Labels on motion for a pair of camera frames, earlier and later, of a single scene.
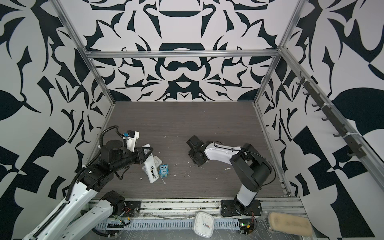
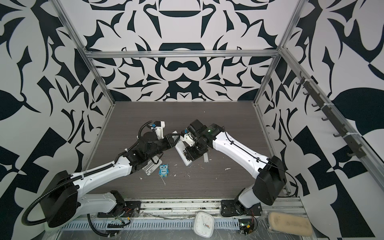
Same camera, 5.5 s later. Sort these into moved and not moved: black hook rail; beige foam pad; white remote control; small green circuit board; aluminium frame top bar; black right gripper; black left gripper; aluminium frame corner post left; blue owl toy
Moved: black left gripper; black right gripper; white remote control
Not moved: aluminium frame corner post left; blue owl toy; black hook rail; small green circuit board; beige foam pad; aluminium frame top bar
